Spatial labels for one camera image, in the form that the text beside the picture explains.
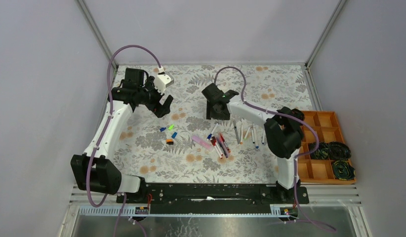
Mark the pink highlighter marker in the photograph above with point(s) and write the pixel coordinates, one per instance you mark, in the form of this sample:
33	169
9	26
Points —
202	142

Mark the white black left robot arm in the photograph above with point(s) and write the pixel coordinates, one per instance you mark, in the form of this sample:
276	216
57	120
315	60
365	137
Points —
93	169

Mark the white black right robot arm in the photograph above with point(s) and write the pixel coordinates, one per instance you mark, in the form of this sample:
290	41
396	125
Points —
281	128

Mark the floral patterned table mat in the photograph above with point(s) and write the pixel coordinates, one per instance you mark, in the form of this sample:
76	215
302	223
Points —
142	149

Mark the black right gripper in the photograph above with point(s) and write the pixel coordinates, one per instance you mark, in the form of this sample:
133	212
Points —
211	114

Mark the purple pen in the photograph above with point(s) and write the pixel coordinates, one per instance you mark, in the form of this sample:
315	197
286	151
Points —
224	150

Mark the orange wooden compartment tray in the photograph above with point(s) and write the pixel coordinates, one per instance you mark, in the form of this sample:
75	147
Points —
331	162

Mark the white marker orange cap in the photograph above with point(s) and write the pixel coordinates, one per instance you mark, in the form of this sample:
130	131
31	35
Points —
241	134

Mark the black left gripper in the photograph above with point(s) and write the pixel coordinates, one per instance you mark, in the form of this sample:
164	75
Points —
160	110

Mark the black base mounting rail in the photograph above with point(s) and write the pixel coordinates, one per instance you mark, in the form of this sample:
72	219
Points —
203	198

